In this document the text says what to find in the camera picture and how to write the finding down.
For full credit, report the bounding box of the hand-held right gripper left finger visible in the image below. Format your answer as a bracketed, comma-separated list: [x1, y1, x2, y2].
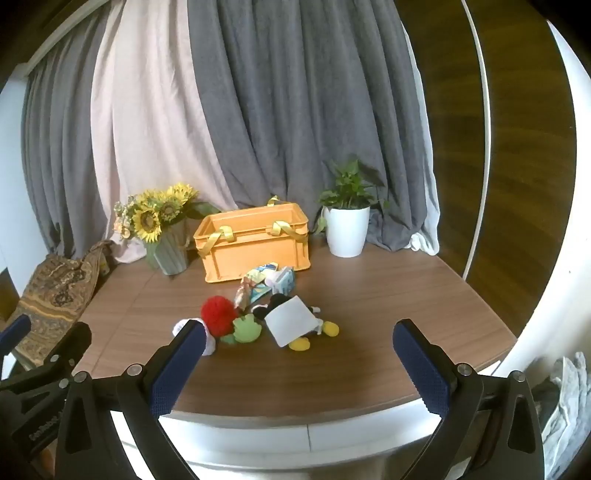
[54, 318, 206, 480]

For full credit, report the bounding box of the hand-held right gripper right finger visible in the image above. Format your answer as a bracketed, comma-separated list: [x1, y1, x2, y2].
[393, 319, 546, 480]

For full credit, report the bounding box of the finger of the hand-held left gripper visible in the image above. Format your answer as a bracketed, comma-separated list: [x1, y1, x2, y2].
[0, 315, 32, 358]
[28, 322, 92, 384]

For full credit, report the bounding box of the red and white plush toy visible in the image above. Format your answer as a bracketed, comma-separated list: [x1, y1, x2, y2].
[173, 296, 240, 357]

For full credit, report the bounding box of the green leaf-shaped item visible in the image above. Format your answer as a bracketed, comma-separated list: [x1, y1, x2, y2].
[219, 315, 264, 346]

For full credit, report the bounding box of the colourful printed cloth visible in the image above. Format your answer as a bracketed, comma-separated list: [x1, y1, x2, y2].
[235, 263, 280, 310]

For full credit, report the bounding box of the orange crate with yellow handles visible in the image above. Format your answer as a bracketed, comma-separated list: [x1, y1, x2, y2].
[193, 196, 311, 283]

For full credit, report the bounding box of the light blue tissue pack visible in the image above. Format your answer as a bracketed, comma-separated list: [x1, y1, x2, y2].
[270, 266, 296, 296]

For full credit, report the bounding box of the brown patterned cloth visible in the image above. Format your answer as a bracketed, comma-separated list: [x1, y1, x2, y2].
[9, 240, 114, 370]

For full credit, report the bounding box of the grey-green ribbed vase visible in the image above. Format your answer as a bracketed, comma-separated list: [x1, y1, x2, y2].
[145, 219, 190, 276]

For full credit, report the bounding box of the sunflower bouquet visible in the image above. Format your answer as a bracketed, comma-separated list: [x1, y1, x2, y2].
[113, 184, 222, 244]

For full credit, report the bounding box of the crumpled white cloth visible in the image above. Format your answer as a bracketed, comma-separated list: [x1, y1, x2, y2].
[540, 353, 591, 457]

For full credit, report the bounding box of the white plant pot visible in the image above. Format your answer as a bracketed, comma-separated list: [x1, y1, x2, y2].
[322, 205, 371, 258]

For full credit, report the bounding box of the grey curtain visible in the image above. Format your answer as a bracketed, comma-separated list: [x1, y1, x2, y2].
[187, 0, 441, 254]
[21, 28, 123, 259]

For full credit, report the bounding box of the green leafy plant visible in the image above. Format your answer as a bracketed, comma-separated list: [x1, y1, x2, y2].
[316, 159, 391, 234]

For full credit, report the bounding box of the pink curtain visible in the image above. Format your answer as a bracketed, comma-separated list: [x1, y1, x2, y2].
[90, 0, 241, 265]

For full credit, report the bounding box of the white cable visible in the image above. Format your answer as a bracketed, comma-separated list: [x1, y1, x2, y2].
[459, 0, 491, 282]

